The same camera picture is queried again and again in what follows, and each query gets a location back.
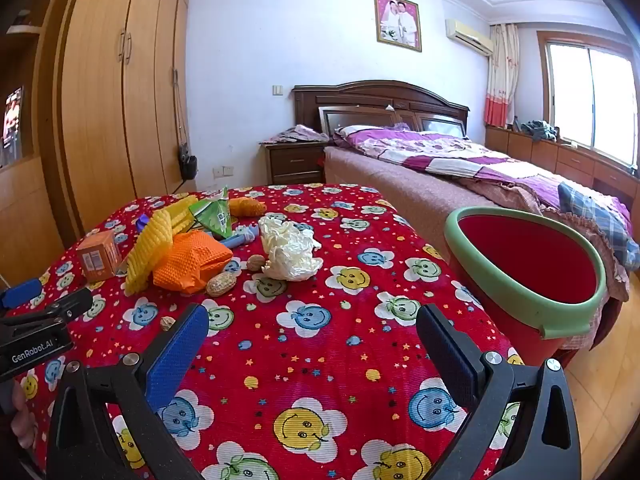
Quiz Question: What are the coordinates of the grey-blue clothes heap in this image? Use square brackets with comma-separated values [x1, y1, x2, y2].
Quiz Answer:
[521, 120, 560, 143]

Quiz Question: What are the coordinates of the large orange foam net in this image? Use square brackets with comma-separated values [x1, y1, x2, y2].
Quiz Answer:
[152, 231, 234, 295]

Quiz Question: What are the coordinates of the white tissue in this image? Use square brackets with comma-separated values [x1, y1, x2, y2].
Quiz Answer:
[257, 215, 325, 282]

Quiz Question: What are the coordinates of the red and white curtain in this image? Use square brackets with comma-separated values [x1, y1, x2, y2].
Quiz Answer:
[484, 24, 521, 128]

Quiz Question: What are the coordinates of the bed with pink cover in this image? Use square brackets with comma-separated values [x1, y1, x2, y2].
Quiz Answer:
[324, 125, 640, 351]

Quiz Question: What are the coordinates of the dark wooden headboard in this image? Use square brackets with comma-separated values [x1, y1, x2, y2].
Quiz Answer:
[292, 80, 471, 141]

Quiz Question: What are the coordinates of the person's left hand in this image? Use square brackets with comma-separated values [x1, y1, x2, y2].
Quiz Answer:
[10, 379, 39, 448]

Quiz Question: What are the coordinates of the dark wooden nightstand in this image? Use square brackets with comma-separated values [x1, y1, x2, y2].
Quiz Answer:
[258, 140, 331, 186]

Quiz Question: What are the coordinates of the wooden wardrobe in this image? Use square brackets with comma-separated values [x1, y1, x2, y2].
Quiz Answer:
[30, 0, 198, 251]

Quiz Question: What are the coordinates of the wooden shelf unit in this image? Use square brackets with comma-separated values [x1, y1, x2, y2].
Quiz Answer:
[0, 20, 76, 291]

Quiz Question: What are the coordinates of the framed wall photo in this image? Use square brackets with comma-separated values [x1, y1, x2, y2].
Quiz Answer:
[373, 0, 422, 53]

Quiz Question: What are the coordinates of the wooden window cabinet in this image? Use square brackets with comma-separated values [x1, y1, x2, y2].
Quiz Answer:
[485, 125, 640, 201]

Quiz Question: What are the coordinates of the red bucket with green rim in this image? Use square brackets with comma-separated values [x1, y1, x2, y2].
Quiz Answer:
[444, 206, 608, 368]

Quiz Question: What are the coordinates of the green foil wrapper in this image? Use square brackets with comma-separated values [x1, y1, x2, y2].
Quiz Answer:
[189, 186, 233, 240]

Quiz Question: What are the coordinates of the white air conditioner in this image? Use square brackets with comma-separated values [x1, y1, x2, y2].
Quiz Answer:
[445, 18, 495, 56]

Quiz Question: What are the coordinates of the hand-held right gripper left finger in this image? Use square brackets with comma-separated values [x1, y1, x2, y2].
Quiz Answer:
[45, 302, 211, 480]

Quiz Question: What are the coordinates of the small colourful picture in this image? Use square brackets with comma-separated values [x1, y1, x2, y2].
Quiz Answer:
[1, 86, 25, 168]

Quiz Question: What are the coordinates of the pile of pink clothes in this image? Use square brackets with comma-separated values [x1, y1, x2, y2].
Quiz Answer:
[265, 124, 331, 145]

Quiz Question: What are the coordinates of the black hanging bag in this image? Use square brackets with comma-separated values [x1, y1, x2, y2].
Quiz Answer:
[171, 67, 199, 181]

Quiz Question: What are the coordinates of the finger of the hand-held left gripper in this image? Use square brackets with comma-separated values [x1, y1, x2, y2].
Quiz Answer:
[32, 287, 95, 329]
[0, 280, 43, 312]

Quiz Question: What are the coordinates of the red flower print tablecloth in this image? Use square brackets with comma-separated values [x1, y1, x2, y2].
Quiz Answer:
[0, 183, 526, 480]

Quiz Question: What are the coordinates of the yellow foam net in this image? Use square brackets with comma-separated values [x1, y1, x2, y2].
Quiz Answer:
[124, 195, 201, 295]

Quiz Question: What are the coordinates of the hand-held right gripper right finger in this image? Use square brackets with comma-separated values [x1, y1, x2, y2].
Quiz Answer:
[415, 302, 583, 480]

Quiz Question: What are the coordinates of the window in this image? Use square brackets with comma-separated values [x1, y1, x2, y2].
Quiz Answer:
[537, 30, 640, 168]

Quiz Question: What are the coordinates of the purple patterned quilt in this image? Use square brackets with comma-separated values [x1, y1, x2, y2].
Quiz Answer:
[334, 125, 633, 241]

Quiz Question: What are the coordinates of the small printed cardboard box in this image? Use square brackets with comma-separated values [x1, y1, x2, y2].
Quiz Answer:
[76, 231, 123, 282]

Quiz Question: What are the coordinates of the peanut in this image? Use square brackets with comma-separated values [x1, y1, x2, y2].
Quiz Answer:
[206, 273, 238, 297]

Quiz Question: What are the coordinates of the blue plaid pillow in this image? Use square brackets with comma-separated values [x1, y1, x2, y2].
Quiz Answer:
[557, 181, 640, 271]

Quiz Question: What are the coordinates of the knotted orange foam net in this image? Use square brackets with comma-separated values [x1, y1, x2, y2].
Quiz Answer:
[229, 197, 267, 218]

